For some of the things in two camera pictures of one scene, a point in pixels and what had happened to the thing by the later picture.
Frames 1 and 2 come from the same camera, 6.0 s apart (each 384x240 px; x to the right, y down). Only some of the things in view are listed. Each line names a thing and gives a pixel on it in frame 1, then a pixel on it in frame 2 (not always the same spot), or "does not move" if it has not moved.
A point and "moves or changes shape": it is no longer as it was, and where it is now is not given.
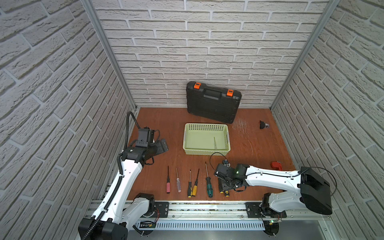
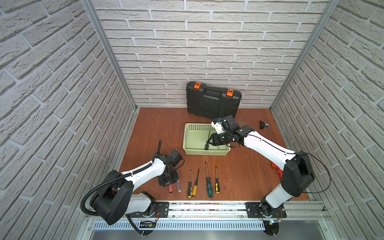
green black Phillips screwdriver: (209, 188) does not move
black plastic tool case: (211, 102) does not move
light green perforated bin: (198, 139) does not move
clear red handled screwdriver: (178, 183) does not move
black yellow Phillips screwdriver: (220, 187) moves or changes shape
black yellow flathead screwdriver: (189, 189) does not move
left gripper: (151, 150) -> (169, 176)
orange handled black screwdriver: (195, 188) does not move
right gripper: (224, 187) -> (215, 140)
